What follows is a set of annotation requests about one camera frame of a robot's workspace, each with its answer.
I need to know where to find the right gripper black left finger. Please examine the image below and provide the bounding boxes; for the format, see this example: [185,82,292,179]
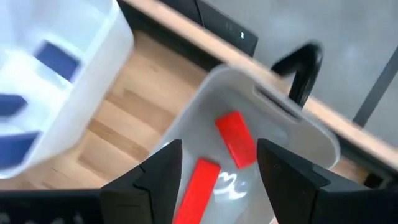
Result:
[0,139,183,224]

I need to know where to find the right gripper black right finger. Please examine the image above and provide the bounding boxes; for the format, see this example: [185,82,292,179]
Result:
[256,138,398,224]

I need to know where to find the red rectangular block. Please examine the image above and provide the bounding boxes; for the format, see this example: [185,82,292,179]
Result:
[172,157,222,224]
[214,110,259,170]

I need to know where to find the blue rectangular block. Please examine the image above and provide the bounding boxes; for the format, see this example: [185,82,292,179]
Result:
[0,93,28,118]
[0,131,42,170]
[33,40,81,82]

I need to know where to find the black under-table support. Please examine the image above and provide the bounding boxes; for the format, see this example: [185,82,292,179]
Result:
[161,0,259,57]

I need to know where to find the white plastic handled bin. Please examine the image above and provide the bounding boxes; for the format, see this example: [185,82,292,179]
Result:
[152,64,342,224]
[0,0,135,180]

